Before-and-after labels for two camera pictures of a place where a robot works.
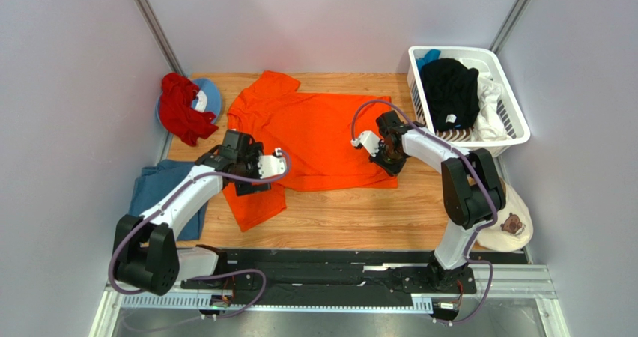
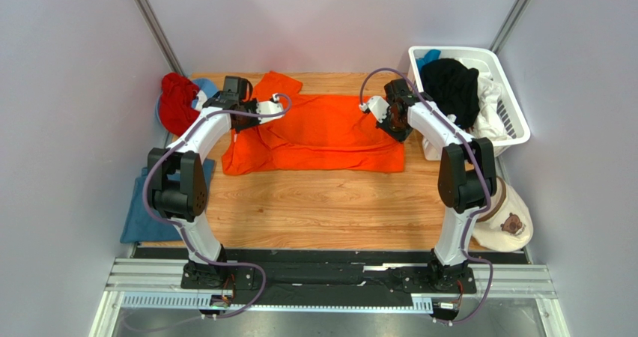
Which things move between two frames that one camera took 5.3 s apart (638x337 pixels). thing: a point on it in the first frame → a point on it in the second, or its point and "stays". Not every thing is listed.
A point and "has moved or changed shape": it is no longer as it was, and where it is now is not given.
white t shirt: [489, 126] stays
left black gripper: [252, 154] → [251, 105]
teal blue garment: [432, 55] stays
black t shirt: [451, 92] stays
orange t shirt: [317, 132] has moved or changed shape
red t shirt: [180, 114] stays
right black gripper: [390, 160] → [395, 126]
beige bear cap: [513, 228] stays
